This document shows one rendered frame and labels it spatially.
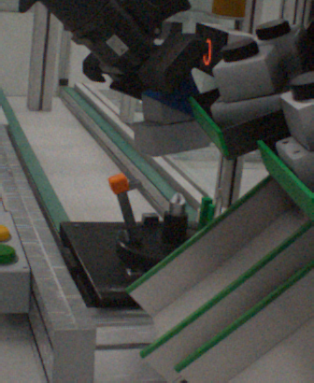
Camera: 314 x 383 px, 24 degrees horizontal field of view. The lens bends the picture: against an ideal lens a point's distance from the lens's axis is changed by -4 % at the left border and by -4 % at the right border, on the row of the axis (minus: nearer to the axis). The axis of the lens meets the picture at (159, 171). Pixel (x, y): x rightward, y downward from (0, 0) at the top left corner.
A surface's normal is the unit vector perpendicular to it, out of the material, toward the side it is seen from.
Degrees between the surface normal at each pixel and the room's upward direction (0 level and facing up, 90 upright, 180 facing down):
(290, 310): 90
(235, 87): 103
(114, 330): 90
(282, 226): 45
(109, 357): 90
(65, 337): 90
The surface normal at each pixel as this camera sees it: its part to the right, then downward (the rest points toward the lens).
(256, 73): -0.38, 0.43
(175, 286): 0.13, 0.29
